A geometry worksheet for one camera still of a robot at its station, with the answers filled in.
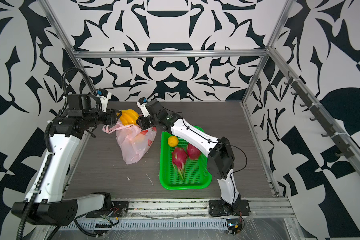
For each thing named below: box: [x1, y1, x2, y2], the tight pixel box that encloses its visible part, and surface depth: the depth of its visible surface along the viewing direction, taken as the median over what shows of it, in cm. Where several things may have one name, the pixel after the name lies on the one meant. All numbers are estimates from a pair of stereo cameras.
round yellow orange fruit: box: [167, 135, 179, 147], surface depth 94 cm
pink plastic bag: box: [102, 122, 157, 165], surface depth 74 cm
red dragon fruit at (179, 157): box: [172, 147, 188, 180], surface depth 85 cm
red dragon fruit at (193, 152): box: [187, 143, 201, 160], surface depth 88 cm
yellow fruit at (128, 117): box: [116, 109, 139, 126], surface depth 79 cm
